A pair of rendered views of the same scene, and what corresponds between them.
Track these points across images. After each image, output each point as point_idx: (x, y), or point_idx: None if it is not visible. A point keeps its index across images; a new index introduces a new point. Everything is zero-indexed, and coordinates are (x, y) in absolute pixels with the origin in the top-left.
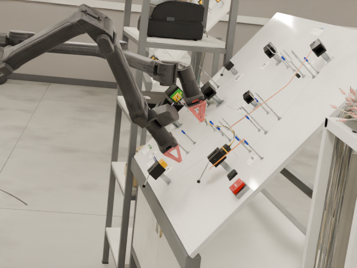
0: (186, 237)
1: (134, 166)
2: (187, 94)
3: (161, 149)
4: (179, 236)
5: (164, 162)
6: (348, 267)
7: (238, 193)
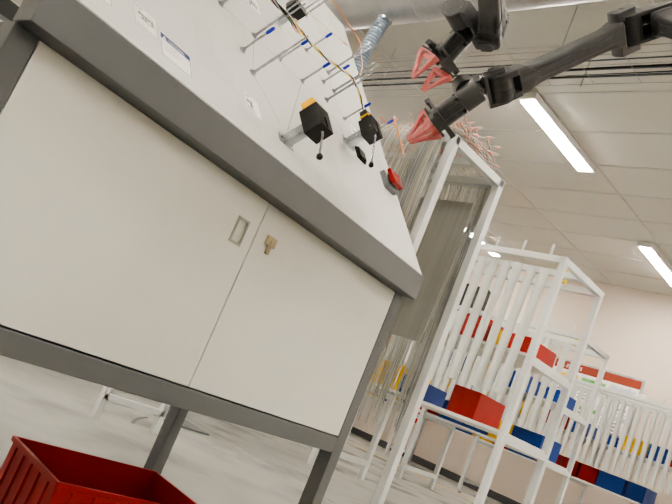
0: (401, 252)
1: (106, 35)
2: (455, 59)
3: (454, 133)
4: (394, 251)
5: None
6: (476, 256)
7: (396, 189)
